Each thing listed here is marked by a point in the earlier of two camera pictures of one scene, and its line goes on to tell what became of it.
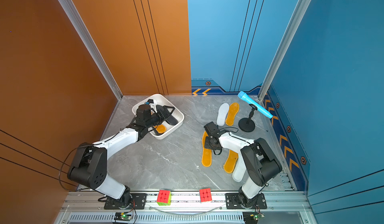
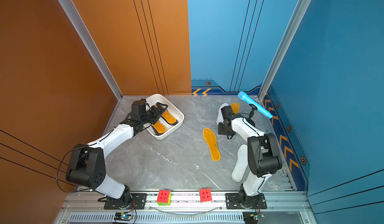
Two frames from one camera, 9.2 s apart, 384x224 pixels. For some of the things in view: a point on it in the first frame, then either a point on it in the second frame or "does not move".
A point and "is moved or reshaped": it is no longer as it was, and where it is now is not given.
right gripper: x=206 y=144 to x=220 y=131
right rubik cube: x=205 y=195 does not move
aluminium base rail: x=286 y=207 does not move
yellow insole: x=207 y=154 is moved or reshaped
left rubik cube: x=164 y=197 does not move
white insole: x=223 y=110 does not move
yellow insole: x=229 y=166 is moved or reshaped
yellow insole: x=160 y=128 to x=168 y=117
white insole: x=239 y=171 does not move
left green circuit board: x=122 y=216 does not move
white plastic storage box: x=178 y=115 does not move
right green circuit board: x=251 y=217 does not move
